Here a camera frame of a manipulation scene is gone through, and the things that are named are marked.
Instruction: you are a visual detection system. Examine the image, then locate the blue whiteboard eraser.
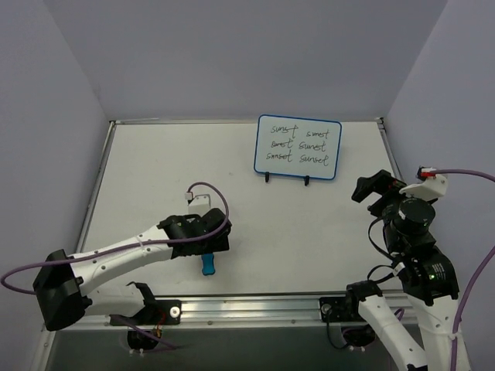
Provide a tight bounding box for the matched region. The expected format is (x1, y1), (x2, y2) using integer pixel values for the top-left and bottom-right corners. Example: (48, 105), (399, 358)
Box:
(201, 254), (216, 276)

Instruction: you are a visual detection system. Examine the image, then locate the blue framed whiteboard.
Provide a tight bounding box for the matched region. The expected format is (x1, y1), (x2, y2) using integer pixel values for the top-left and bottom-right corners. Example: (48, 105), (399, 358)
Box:
(253, 114), (343, 181)

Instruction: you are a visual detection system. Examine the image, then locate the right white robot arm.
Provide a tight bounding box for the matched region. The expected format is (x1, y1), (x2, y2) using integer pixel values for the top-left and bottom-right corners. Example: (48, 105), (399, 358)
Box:
(343, 168), (471, 370)

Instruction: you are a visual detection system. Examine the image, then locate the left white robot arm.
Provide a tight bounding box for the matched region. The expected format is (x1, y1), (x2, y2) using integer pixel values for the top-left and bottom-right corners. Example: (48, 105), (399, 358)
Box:
(32, 208), (232, 331)

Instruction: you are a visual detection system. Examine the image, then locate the black thin cable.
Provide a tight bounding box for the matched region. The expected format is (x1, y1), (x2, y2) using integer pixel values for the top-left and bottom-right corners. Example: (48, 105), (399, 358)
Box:
(365, 216), (399, 287)

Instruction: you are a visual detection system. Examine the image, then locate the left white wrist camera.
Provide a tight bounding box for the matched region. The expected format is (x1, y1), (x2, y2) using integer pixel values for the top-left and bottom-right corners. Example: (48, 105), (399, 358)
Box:
(185, 192), (211, 216)

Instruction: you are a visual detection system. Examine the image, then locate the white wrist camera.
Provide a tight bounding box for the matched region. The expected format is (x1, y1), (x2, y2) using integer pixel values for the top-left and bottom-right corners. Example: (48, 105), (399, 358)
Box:
(399, 167), (449, 202)
(185, 192), (211, 216)

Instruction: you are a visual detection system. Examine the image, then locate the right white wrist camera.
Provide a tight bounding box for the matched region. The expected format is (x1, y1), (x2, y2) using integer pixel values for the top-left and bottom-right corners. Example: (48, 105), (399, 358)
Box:
(399, 167), (449, 202)

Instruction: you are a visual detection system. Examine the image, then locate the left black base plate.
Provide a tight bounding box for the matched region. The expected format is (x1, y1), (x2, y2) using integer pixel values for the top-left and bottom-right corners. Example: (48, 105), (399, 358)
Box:
(111, 298), (182, 325)

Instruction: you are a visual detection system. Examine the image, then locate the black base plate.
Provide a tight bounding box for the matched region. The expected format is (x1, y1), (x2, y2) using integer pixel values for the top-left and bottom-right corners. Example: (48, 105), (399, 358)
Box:
(319, 295), (363, 323)
(111, 298), (182, 325)

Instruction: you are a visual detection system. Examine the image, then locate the aluminium front rail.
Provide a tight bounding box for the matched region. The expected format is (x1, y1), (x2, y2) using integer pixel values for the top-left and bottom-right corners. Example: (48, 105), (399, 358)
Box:
(42, 293), (426, 329)

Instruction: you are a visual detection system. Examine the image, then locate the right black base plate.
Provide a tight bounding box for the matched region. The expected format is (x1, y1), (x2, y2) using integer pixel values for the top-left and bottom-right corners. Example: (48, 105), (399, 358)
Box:
(319, 295), (363, 323)

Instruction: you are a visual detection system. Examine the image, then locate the aluminium table edge frame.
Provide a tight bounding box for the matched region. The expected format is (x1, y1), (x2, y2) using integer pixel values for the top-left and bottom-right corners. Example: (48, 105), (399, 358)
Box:
(75, 120), (117, 253)

